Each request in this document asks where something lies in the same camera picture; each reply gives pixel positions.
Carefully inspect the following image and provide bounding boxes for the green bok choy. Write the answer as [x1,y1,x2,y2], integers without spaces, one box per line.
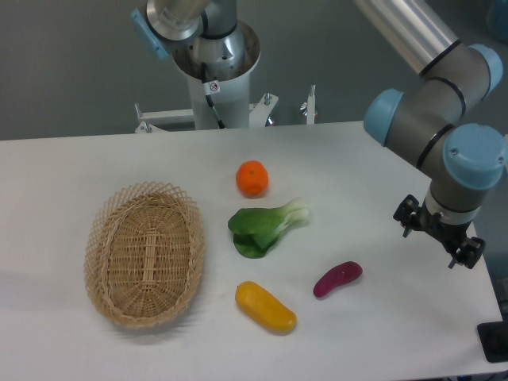
[227,198,310,259]

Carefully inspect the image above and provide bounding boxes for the black cable on pedestal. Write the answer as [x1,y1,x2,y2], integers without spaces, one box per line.
[200,63,227,130]

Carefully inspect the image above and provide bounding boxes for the oval wicker basket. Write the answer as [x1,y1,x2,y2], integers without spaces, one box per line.
[84,182,205,329]

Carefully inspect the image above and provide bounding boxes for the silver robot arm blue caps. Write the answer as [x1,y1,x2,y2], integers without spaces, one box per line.
[357,1,507,268]

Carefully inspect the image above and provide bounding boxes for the white metal frame bracket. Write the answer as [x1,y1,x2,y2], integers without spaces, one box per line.
[133,84,318,134]

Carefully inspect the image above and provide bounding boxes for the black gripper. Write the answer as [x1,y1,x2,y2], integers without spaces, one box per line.
[393,194,486,269]

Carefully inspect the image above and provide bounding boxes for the yellow mango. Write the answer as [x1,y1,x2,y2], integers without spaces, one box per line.
[235,281,297,334]

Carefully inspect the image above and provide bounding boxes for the purple sweet potato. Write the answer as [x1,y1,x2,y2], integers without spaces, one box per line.
[313,261,364,298]

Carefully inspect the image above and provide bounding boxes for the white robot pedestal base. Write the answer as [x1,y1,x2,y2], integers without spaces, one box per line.
[129,0,262,130]

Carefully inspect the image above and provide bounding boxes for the orange tangerine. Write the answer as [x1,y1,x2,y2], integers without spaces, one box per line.
[235,160,269,198]

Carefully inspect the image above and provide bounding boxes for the black device at table edge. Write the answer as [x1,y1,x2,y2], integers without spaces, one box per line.
[477,321,507,364]

